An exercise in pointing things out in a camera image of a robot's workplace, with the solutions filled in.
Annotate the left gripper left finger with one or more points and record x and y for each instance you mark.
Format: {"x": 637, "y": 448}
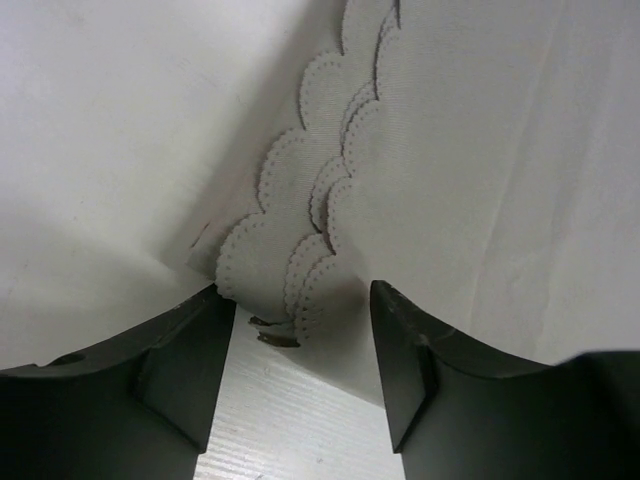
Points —
{"x": 139, "y": 405}

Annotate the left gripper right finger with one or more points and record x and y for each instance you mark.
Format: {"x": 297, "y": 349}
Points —
{"x": 458, "y": 408}

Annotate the grey cloth placemat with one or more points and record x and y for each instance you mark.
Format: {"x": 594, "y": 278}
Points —
{"x": 482, "y": 157}

